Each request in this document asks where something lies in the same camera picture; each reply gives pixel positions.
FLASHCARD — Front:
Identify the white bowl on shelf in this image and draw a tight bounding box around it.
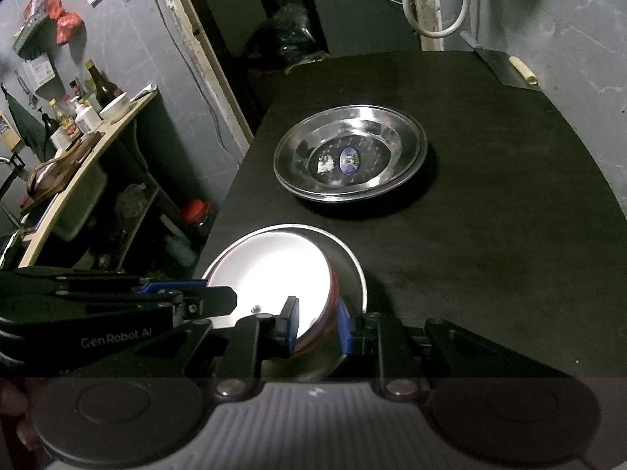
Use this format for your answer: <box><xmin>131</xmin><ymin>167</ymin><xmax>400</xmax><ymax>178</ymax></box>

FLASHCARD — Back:
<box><xmin>99</xmin><ymin>92</ymin><xmax>131</xmax><ymax>123</ymax></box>

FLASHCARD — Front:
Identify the red lidded jar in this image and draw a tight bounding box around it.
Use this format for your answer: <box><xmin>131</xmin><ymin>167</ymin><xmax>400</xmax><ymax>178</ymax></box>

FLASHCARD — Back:
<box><xmin>183</xmin><ymin>199</ymin><xmax>212</xmax><ymax>227</ymax></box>

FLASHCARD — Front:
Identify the steel plate without sticker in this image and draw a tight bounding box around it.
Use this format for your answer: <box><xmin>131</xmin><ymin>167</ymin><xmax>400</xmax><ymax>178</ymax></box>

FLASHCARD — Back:
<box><xmin>272</xmin><ymin>104</ymin><xmax>429</xmax><ymax>204</ymax></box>

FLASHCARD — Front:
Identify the dark glass bottle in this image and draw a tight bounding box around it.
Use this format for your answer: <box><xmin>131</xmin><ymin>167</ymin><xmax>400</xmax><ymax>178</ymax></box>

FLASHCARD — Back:
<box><xmin>85</xmin><ymin>60</ymin><xmax>122</xmax><ymax>108</ymax></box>

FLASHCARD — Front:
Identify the black plastic bag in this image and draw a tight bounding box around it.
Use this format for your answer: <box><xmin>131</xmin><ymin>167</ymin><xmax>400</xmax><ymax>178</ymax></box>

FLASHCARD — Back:
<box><xmin>271</xmin><ymin>3</ymin><xmax>325</xmax><ymax>67</ymax></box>

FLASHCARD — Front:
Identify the white looped cable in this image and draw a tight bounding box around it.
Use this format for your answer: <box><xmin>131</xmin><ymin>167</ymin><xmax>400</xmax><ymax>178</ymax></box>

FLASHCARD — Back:
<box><xmin>400</xmin><ymin>0</ymin><xmax>473</xmax><ymax>40</ymax></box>

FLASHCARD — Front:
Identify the kitchen cleaver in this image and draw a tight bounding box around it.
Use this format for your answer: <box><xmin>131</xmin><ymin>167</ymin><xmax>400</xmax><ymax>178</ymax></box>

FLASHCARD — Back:
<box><xmin>460</xmin><ymin>32</ymin><xmax>541</xmax><ymax>91</ymax></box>

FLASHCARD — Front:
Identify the white jar on shelf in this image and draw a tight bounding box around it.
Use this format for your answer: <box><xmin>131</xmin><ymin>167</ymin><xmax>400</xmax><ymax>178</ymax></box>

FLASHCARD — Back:
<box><xmin>74</xmin><ymin>102</ymin><xmax>102</xmax><ymax>134</ymax></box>

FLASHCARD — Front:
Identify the wooden shelf counter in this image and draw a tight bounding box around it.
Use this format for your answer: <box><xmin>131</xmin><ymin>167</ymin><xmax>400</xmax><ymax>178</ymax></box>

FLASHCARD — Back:
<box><xmin>19</xmin><ymin>90</ymin><xmax>159</xmax><ymax>268</ymax></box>

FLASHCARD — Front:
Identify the red plastic bag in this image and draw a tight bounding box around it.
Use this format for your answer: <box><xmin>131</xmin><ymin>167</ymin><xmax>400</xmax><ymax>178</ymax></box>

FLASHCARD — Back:
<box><xmin>47</xmin><ymin>0</ymin><xmax>83</xmax><ymax>47</ymax></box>

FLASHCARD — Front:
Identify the white bowl red rim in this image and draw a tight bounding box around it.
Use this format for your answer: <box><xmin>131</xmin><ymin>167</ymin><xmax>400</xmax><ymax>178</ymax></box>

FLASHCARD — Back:
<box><xmin>204</xmin><ymin>230</ymin><xmax>339</xmax><ymax>353</ymax></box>

